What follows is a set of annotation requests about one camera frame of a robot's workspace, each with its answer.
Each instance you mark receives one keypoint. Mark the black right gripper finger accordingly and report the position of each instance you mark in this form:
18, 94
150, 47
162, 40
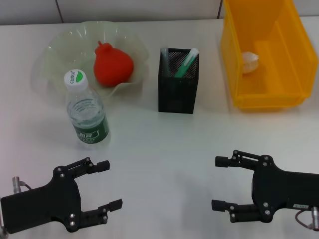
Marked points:
245, 214
241, 161

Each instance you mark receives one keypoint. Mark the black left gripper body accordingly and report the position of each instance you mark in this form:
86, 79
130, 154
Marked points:
42, 207

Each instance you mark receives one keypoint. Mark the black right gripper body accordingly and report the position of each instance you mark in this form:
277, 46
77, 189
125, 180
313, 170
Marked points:
286, 190

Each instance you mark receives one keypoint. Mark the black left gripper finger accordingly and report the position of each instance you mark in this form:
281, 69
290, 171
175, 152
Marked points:
101, 166
96, 216

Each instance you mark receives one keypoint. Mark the clear water bottle green label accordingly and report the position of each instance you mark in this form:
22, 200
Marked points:
86, 112

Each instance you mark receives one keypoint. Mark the white paper ball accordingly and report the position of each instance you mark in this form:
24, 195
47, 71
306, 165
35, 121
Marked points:
250, 62

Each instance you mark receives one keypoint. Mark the red knitted toy fruit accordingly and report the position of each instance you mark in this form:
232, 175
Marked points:
112, 64

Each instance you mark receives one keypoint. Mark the green pen white cap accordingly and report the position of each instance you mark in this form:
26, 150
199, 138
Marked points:
187, 63

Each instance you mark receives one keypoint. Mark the grey pen clear cap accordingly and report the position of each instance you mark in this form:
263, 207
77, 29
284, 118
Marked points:
165, 59

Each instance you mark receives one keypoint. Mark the black mesh pen holder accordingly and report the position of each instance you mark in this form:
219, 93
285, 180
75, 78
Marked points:
177, 97

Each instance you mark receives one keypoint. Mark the green translucent fruit plate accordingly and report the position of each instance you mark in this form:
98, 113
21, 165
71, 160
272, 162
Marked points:
62, 54

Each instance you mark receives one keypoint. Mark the yellow plastic storage bin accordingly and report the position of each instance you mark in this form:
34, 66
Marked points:
274, 74

